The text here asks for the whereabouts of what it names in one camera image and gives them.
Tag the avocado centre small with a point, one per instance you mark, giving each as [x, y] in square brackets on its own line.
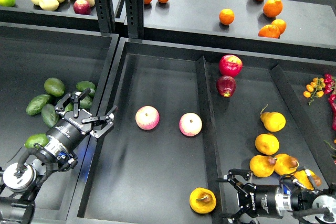
[68, 107]

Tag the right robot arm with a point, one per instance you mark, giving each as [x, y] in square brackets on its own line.
[306, 206]

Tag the black shelf post right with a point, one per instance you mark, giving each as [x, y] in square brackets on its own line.
[135, 18]

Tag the yellow pear top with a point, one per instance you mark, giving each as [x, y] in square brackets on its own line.
[273, 121]

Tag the black shelf post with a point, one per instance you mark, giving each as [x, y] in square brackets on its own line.
[105, 14]
[135, 18]

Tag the dark red apple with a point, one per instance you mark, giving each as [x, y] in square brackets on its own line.
[226, 86]

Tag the yellow pear lower right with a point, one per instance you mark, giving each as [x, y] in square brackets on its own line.
[302, 177]

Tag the light green avocado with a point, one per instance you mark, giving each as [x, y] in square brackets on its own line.
[40, 139]

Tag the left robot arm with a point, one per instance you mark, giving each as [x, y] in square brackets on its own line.
[25, 177]

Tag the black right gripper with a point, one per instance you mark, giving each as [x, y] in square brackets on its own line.
[253, 200]

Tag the avocado top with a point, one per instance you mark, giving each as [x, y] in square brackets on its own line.
[54, 86]

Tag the yellow pear with stem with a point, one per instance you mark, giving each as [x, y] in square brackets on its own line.
[202, 200]

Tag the avocado middle right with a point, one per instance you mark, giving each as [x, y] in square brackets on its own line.
[85, 102]

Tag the black tray divider left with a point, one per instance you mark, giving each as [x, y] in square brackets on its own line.
[210, 146]

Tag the red apple on shelf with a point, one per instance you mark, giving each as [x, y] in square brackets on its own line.
[82, 7]

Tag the pink apple right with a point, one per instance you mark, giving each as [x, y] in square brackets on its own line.
[190, 124]

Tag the pink apple left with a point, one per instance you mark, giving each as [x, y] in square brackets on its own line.
[147, 117]

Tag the black shelf post left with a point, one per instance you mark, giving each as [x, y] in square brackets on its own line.
[105, 14]

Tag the pink apple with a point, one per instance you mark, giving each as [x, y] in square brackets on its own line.
[190, 124]
[147, 117]

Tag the red chili peppers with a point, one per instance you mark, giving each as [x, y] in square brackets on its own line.
[329, 88]

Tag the bright red apple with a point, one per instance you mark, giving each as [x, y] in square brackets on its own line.
[230, 65]

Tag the orange cherry tomato bunch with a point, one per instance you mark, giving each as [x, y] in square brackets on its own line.
[314, 90]

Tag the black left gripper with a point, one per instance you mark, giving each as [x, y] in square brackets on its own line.
[69, 131]

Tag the avocado upper right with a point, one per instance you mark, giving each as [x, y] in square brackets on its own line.
[82, 85]

